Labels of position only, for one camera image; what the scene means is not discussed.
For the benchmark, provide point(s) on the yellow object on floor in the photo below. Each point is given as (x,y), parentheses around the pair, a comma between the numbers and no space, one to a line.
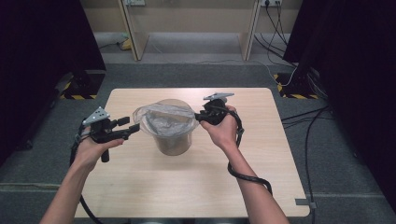
(126,45)

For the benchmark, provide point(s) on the black yellow striped stand base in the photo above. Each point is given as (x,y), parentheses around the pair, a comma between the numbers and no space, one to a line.
(82,87)
(294,88)

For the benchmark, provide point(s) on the transparent brown plastic bin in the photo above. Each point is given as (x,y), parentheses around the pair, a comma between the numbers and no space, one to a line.
(172,144)

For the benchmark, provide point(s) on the white wall power strip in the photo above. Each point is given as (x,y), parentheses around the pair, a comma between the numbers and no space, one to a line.
(134,2)
(271,2)

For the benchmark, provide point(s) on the beige wooden desk frame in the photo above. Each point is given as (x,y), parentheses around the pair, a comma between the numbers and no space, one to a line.
(134,34)

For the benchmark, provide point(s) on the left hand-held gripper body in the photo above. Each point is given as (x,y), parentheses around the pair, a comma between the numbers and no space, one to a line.
(102,132)

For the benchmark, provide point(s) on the black curtain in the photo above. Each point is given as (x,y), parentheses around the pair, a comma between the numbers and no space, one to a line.
(358,77)
(37,62)

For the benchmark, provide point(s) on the person's left hand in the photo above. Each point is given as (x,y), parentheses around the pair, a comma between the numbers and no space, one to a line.
(87,154)

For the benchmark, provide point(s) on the person's right hand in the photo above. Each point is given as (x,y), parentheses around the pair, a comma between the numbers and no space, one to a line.
(225,133)

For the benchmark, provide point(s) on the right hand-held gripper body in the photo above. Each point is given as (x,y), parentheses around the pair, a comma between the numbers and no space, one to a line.
(214,113)

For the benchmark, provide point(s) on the grey plastic bag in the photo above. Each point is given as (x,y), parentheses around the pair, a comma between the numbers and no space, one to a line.
(166,121)

